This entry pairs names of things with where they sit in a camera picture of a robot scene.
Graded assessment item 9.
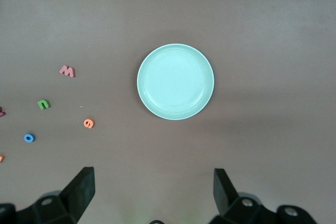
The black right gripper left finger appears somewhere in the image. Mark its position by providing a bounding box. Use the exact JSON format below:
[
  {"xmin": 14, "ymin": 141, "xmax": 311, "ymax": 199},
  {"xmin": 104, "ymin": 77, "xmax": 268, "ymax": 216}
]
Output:
[{"xmin": 0, "ymin": 166, "xmax": 96, "ymax": 224}]

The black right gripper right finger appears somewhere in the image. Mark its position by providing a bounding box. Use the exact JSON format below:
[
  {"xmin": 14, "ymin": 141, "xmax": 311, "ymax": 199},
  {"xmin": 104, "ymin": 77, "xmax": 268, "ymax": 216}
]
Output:
[{"xmin": 208, "ymin": 168, "xmax": 318, "ymax": 224}]

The green foam letter u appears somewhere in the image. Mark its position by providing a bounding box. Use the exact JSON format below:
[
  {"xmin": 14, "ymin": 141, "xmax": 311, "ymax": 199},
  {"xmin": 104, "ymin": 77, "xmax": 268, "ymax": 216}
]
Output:
[{"xmin": 37, "ymin": 99, "xmax": 51, "ymax": 110}]

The pink foam letter W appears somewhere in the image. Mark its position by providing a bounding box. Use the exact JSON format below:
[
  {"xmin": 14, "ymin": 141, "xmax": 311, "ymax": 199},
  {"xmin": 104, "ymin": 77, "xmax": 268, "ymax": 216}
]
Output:
[{"xmin": 59, "ymin": 65, "xmax": 76, "ymax": 78}]

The light green plate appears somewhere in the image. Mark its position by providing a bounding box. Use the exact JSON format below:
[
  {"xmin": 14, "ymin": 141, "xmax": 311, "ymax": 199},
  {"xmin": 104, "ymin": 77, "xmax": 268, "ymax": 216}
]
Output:
[{"xmin": 136, "ymin": 43, "xmax": 215, "ymax": 121}]

